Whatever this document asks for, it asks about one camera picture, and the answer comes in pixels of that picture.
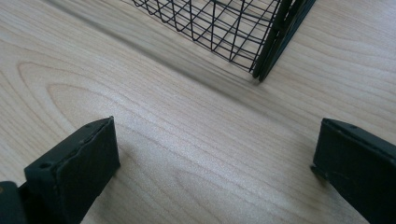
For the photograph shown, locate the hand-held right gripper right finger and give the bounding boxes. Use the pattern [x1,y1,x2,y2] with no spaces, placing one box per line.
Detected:
[310,118,396,224]

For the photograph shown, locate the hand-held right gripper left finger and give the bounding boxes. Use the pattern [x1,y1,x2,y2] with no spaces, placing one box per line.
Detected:
[18,116,121,224]

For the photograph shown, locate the black wire mesh basket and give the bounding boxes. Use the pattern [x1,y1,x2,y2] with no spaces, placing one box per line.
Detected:
[130,0,318,83]

